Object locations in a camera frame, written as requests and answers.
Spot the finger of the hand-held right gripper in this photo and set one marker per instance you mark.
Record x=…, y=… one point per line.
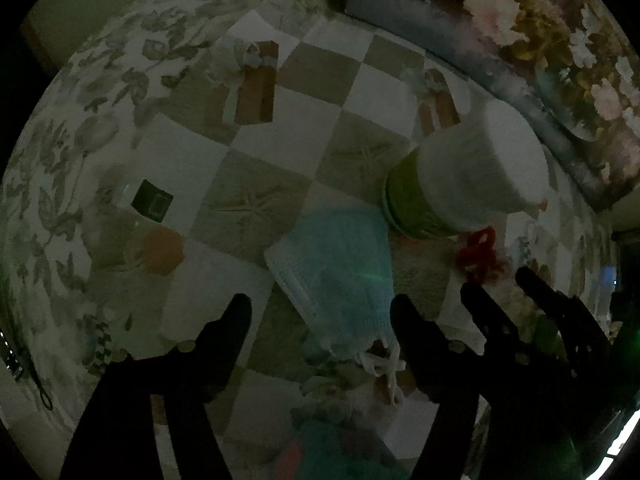
x=560, y=305
x=492, y=325

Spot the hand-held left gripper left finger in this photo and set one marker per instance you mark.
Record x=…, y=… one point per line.
x=235, y=325

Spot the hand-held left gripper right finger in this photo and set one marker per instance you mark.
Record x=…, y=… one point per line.
x=412, y=325

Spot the light blue knitted cloth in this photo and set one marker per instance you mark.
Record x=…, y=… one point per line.
x=340, y=270

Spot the red yarn toy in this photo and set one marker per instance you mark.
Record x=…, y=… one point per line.
x=477, y=255

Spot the green jar with white lid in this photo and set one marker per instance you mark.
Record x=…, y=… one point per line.
x=475, y=175

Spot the grey floral cloth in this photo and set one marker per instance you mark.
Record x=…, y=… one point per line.
x=75, y=110

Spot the floral painting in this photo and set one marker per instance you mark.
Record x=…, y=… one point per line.
x=550, y=20

